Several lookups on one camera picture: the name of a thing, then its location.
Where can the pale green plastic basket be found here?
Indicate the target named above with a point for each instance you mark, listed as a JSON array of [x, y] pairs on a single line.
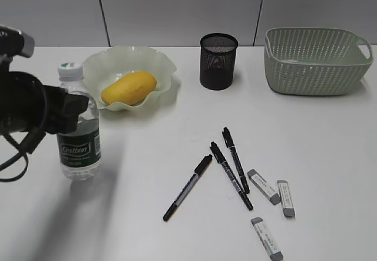
[[311, 61]]

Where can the yellow mango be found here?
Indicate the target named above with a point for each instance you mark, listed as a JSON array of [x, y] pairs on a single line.
[[130, 89]]

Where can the frosted wavy glass plate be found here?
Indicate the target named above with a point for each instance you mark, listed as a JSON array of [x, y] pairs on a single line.
[[106, 67]]

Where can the black marker pen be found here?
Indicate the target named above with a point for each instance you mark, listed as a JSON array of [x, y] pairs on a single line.
[[230, 145], [198, 172], [223, 162]]

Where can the clear water bottle green label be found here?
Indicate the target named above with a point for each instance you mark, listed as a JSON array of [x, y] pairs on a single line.
[[79, 151]]

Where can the black mesh pen holder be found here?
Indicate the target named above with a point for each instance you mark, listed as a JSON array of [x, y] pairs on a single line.
[[217, 60]]

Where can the grey white eraser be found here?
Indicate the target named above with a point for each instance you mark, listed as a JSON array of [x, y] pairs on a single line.
[[270, 245], [264, 187], [286, 199]]

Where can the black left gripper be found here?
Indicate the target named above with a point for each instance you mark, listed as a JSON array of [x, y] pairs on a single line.
[[22, 105]]

